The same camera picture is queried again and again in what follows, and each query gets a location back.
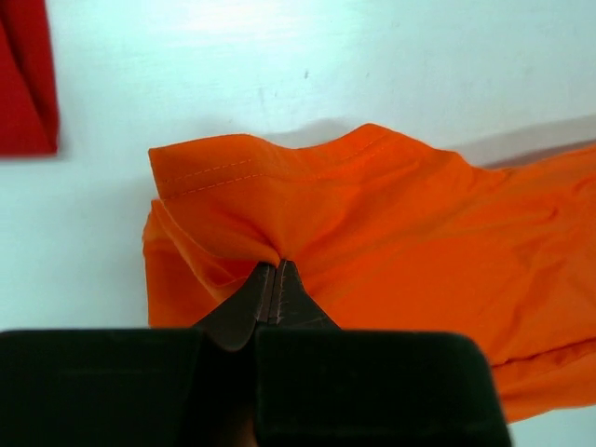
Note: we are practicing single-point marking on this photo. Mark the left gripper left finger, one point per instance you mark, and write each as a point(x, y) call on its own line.
point(231, 324)

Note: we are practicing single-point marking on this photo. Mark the folded red t shirt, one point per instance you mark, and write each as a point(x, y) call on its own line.
point(30, 117)

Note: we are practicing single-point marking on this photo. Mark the orange t shirt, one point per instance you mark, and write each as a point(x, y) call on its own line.
point(390, 233)

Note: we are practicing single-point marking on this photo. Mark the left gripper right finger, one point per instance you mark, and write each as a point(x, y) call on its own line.
point(291, 306)

